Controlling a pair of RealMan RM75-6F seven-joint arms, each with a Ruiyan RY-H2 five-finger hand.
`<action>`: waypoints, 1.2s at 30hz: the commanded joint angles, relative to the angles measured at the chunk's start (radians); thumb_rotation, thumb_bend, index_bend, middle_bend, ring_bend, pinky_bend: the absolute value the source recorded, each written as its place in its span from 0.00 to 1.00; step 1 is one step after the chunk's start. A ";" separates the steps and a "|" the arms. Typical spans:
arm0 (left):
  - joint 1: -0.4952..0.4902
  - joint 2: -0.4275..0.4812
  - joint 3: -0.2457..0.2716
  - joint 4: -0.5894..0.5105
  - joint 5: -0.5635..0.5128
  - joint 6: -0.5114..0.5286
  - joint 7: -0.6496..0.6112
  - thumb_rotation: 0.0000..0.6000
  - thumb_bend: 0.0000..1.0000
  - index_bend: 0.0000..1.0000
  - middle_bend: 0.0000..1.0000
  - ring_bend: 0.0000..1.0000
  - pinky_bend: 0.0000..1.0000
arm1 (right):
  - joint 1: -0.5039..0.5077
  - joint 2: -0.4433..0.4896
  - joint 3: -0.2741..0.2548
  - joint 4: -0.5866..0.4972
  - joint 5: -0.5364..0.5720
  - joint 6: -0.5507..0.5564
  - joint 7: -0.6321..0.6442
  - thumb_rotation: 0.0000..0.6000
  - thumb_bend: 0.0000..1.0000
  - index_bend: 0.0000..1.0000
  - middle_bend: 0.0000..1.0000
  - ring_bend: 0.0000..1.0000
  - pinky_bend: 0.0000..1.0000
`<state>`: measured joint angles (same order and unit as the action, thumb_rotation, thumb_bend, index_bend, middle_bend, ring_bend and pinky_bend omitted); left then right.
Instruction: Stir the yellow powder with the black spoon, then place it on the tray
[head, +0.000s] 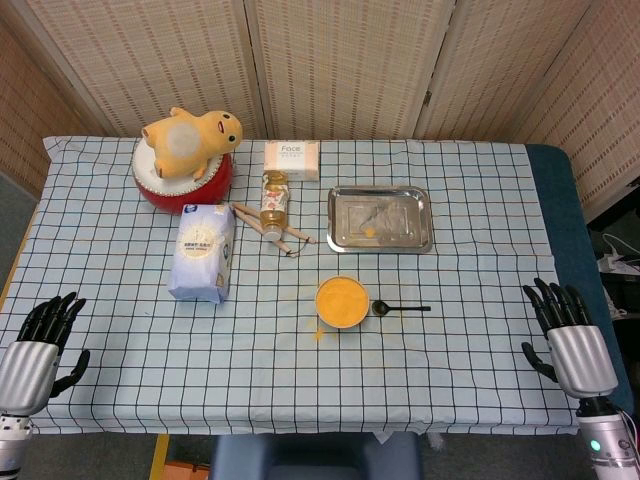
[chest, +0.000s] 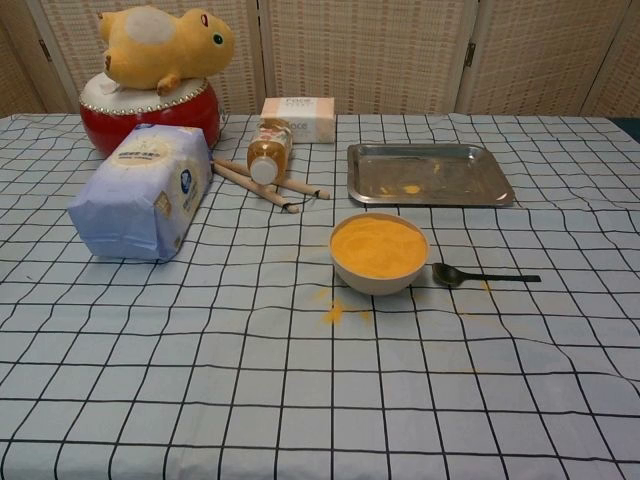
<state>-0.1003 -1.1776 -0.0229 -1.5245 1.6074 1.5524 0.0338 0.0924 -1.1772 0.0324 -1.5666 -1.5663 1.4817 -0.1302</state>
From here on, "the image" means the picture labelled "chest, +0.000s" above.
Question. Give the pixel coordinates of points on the black spoon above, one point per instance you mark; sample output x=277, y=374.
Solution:
x=445, y=275

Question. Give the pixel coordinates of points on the off-white bowl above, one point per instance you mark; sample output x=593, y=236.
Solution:
x=375, y=282

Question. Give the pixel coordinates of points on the stainless steel tray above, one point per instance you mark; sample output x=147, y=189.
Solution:
x=425, y=172

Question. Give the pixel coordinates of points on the wooden drumstick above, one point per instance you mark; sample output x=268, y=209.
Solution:
x=245, y=182
x=300, y=187

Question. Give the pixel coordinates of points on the yellow powder heap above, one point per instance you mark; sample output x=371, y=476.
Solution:
x=380, y=245

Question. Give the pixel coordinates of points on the spilled yellow powder patch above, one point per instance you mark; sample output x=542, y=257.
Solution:
x=334, y=312

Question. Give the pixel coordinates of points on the amber drink bottle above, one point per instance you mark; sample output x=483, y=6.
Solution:
x=268, y=150

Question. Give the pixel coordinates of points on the peach white face tissue box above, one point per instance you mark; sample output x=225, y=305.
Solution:
x=312, y=120

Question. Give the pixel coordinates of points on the blue checked tablecloth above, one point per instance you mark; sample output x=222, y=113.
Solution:
x=250, y=390

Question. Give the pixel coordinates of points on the blue white tissue pack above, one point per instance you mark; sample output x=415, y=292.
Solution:
x=135, y=200

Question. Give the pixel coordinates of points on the woven folding screen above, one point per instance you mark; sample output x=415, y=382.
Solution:
x=375, y=50

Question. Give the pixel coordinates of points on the red drum with white skin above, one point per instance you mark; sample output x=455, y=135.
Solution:
x=102, y=125

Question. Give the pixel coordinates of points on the yellow plush toy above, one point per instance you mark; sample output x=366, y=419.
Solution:
x=150, y=55

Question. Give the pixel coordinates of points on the blue padded table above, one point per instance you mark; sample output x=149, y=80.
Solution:
x=629, y=124

